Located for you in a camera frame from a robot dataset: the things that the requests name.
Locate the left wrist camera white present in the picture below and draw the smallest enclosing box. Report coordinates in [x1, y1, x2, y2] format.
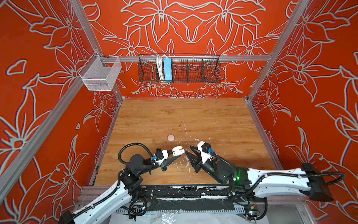
[151, 148, 169, 166]

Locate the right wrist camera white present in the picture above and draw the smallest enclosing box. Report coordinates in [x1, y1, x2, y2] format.
[197, 141, 214, 164]

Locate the small circuit board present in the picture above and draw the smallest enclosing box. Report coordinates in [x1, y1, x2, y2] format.
[245, 205, 259, 223]

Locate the aluminium frame rail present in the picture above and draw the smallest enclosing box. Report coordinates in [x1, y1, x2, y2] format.
[244, 0, 310, 169]

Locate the white coiled cable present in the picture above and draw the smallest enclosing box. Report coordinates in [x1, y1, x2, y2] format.
[156, 55, 165, 82]

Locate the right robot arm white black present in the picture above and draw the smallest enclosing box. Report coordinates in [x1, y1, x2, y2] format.
[185, 143, 346, 202]

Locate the grey slotted cable duct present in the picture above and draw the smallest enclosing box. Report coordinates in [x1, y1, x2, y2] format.
[117, 205, 245, 216]

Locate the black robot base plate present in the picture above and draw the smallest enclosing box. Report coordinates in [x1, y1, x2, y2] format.
[141, 184, 265, 211]

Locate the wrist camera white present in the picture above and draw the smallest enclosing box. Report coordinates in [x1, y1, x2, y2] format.
[151, 148, 169, 166]
[197, 141, 214, 164]

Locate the black wire wall basket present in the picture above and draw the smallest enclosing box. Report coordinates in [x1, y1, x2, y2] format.
[138, 54, 222, 84]

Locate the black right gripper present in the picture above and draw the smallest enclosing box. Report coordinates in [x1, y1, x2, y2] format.
[186, 144, 226, 184]

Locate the light blue box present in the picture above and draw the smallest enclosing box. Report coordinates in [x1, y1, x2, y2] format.
[163, 58, 172, 83]

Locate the white wire mesh basket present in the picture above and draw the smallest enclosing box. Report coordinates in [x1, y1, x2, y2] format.
[78, 51, 122, 91]

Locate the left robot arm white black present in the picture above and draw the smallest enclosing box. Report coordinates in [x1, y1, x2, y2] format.
[58, 143, 185, 224]

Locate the white earbud charging case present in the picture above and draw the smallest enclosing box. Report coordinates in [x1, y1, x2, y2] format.
[172, 146, 185, 156]

